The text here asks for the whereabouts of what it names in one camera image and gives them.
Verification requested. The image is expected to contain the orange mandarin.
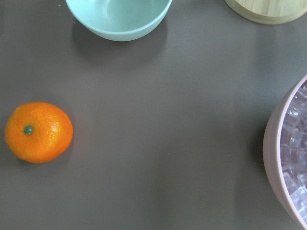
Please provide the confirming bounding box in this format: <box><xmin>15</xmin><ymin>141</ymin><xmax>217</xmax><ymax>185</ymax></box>
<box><xmin>4</xmin><ymin>102</ymin><xmax>73</xmax><ymax>163</ymax></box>

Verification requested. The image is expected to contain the clear ice cubes pile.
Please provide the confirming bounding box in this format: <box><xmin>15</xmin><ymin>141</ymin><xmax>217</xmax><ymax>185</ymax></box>
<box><xmin>280</xmin><ymin>82</ymin><xmax>307</xmax><ymax>222</ymax></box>

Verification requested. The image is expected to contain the pink bowl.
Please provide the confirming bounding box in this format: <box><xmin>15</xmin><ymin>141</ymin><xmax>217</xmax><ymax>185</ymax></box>
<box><xmin>262</xmin><ymin>76</ymin><xmax>307</xmax><ymax>230</ymax></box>

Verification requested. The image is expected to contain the mint green bowl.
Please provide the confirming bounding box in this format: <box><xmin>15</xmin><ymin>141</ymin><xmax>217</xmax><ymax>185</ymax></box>
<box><xmin>66</xmin><ymin>0</ymin><xmax>172</xmax><ymax>42</ymax></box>

